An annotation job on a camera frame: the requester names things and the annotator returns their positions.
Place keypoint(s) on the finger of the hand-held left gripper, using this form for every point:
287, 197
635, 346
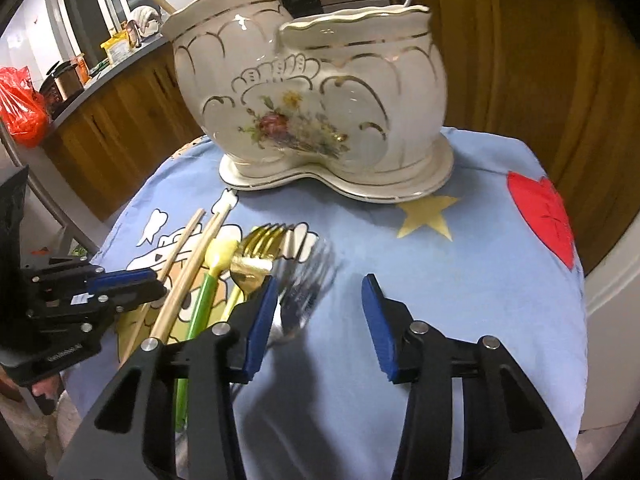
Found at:
145, 296
125, 279

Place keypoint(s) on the silver fork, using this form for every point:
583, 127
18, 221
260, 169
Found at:
295, 310

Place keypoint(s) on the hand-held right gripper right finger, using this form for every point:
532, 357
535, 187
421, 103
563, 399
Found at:
381, 327

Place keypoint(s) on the brown cooking pot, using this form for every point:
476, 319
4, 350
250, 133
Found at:
62, 82

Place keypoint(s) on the red plastic bag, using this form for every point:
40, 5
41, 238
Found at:
20, 110

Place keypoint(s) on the white floral ceramic utensil holder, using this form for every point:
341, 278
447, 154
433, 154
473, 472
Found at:
310, 85

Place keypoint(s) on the wooden base cabinet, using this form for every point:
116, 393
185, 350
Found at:
125, 125
525, 60

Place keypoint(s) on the yellow food packets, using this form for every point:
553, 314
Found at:
117, 46

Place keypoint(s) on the grey kitchen countertop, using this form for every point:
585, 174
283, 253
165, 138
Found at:
115, 72

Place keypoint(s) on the gold fork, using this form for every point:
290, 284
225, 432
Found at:
250, 266

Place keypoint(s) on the blue printed tablecloth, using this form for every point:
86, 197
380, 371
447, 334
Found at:
450, 285

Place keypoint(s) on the grey metal tube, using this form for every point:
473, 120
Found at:
50, 205

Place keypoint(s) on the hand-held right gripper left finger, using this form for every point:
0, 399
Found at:
259, 325

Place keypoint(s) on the wooden chopstick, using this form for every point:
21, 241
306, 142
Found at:
192, 265
182, 245

